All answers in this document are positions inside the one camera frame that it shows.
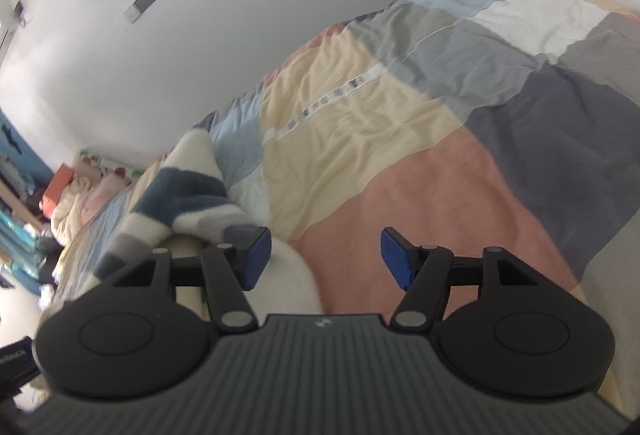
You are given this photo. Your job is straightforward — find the orange box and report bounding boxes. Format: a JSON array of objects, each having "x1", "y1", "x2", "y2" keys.
[{"x1": 41, "y1": 163, "x2": 76, "y2": 216}]

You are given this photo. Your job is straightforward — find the patchwork bed quilt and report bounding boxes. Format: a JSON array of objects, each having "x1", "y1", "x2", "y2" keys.
[{"x1": 50, "y1": 0, "x2": 640, "y2": 416}]

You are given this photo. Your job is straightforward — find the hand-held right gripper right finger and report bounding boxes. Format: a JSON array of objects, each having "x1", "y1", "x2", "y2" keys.
[{"x1": 380, "y1": 226, "x2": 540, "y2": 332}]

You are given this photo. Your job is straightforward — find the pink plush pillow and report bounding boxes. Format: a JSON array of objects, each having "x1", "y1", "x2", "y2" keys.
[{"x1": 80, "y1": 172, "x2": 129, "y2": 227}]

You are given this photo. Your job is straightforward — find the cream bundled blanket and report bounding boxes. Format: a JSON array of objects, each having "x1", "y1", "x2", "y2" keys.
[{"x1": 50, "y1": 175, "x2": 97, "y2": 247}]

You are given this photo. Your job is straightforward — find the dotted rolled mat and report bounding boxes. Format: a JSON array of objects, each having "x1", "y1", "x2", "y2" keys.
[{"x1": 77, "y1": 147, "x2": 147, "y2": 182}]

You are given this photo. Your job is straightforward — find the cream fleece sweater blue stripes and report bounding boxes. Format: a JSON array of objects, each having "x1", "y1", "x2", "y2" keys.
[{"x1": 92, "y1": 130, "x2": 323, "y2": 317}]

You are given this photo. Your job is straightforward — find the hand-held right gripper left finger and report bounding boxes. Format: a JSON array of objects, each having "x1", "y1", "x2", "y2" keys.
[{"x1": 107, "y1": 225, "x2": 273, "y2": 332}]

